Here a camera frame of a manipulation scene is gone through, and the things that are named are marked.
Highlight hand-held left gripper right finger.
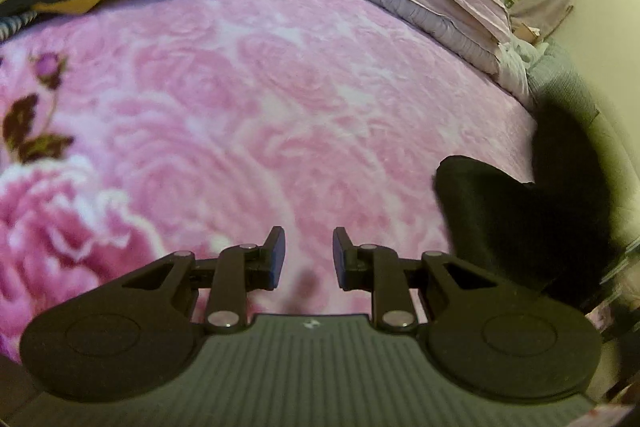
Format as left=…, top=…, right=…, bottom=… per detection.
left=332, top=227, right=493, bottom=334

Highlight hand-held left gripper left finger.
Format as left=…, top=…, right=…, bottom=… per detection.
left=122, top=226, right=287, bottom=334

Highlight black pants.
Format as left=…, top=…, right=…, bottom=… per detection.
left=432, top=99, right=618, bottom=308

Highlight pink floral blanket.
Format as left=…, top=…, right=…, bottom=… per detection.
left=0, top=0, right=546, bottom=363

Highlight white crumpled sheet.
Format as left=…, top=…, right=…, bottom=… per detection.
left=500, top=39, right=538, bottom=102

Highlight grey ribbed pillow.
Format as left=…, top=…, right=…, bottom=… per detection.
left=527, top=44, right=601, bottom=122

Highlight lilac hanging cloth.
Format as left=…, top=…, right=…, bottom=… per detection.
left=510, top=0, right=576, bottom=35

